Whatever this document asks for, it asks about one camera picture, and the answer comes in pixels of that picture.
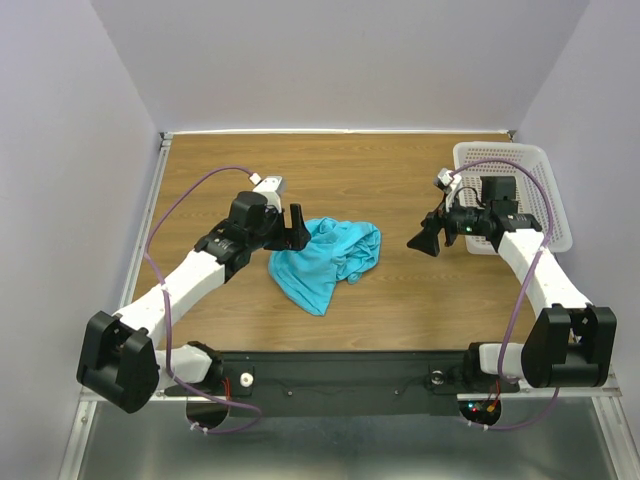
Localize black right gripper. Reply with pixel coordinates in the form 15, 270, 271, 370
405, 193, 490, 256

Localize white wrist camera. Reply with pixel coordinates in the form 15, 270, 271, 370
249, 173, 286, 212
434, 168, 462, 212

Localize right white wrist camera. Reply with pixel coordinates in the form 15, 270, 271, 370
434, 168, 462, 212

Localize white plastic laundry basket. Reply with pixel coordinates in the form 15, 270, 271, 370
453, 141, 573, 253

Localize turquoise t shirt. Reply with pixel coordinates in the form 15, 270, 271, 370
268, 217, 382, 316

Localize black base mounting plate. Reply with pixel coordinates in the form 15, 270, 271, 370
164, 349, 521, 419

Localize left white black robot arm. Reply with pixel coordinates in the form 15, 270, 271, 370
76, 191, 310, 413

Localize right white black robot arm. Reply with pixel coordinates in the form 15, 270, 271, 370
407, 169, 617, 390

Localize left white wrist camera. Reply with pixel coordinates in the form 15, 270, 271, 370
249, 173, 286, 212

